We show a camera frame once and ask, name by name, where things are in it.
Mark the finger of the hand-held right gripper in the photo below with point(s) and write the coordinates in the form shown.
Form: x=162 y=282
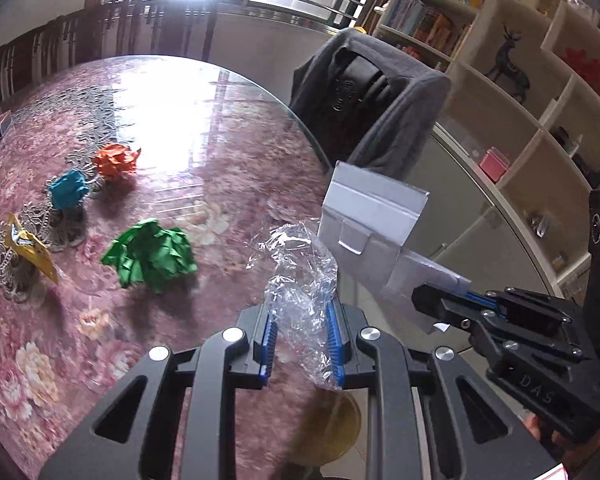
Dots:
x=530 y=310
x=445 y=305

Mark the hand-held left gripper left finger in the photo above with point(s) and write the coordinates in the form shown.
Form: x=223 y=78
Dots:
x=269 y=340

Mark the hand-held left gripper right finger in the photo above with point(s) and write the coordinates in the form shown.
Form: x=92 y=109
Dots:
x=334 y=345

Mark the clear plastic wrap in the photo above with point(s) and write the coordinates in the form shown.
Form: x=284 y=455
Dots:
x=300 y=280

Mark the yellow bin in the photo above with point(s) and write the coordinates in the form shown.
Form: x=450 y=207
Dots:
x=335 y=425

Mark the white cardboard box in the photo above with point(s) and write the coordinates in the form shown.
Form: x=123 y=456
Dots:
x=370 y=210

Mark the person's right hand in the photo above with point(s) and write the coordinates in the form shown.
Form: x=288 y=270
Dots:
x=537 y=427

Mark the green crumpled paper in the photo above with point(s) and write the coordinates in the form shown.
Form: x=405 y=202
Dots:
x=150 y=252

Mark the pink box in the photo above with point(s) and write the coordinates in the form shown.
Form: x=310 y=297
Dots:
x=495 y=162

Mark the white bookshelf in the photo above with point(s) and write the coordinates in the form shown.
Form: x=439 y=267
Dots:
x=530 y=125

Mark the floral tablecloth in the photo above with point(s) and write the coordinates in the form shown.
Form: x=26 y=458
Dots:
x=205 y=160

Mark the chair with grey jacket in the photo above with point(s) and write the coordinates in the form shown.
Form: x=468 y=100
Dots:
x=405 y=110

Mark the orange crumpled paper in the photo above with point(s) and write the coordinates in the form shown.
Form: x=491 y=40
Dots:
x=116 y=160

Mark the lace doily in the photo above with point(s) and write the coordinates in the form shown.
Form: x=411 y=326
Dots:
x=55 y=220

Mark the large black deer figurine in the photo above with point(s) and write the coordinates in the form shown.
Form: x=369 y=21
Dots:
x=507 y=65

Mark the red ornament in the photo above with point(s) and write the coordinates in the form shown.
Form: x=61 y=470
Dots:
x=585 y=67

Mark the teal crumpled paper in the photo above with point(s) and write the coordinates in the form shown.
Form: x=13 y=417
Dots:
x=69 y=189

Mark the yellow packet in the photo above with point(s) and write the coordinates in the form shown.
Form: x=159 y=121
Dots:
x=30 y=250

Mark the row of colourful books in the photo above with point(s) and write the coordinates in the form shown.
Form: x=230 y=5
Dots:
x=425 y=20

